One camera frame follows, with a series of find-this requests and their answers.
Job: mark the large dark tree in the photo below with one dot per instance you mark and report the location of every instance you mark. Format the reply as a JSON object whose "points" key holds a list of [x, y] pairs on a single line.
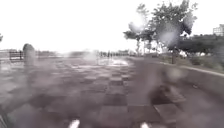
{"points": [[171, 23]]}

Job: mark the tree with thin trunk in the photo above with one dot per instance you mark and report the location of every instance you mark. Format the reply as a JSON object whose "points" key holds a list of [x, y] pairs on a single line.
{"points": [[137, 35]]}

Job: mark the row of low trees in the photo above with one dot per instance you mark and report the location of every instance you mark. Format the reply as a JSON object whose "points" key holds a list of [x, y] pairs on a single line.
{"points": [[203, 43]]}

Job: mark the checkered brick paved path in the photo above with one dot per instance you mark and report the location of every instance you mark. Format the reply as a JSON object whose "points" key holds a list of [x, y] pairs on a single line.
{"points": [[96, 80]]}

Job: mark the wooden rail fence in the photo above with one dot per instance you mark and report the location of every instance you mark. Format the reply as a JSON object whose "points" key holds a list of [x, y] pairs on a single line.
{"points": [[15, 55]]}

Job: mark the grey stone kerb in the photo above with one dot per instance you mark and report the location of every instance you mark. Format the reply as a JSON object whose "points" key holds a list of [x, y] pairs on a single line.
{"points": [[203, 78]]}

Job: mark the grass strip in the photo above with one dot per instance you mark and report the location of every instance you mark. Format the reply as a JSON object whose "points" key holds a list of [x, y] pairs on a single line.
{"points": [[206, 61]]}

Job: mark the pale building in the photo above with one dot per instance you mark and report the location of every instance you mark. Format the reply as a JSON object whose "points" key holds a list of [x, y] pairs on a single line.
{"points": [[219, 30]]}

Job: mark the robot's own part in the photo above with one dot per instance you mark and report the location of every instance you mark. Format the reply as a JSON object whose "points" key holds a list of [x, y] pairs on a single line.
{"points": [[74, 123], [144, 125]]}

